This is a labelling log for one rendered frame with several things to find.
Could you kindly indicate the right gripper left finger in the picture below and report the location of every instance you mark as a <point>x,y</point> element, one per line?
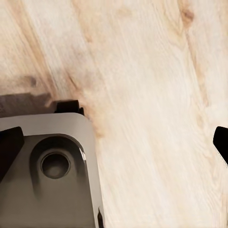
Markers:
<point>11,143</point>

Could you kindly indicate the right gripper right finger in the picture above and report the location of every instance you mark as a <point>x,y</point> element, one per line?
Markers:
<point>220,140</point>

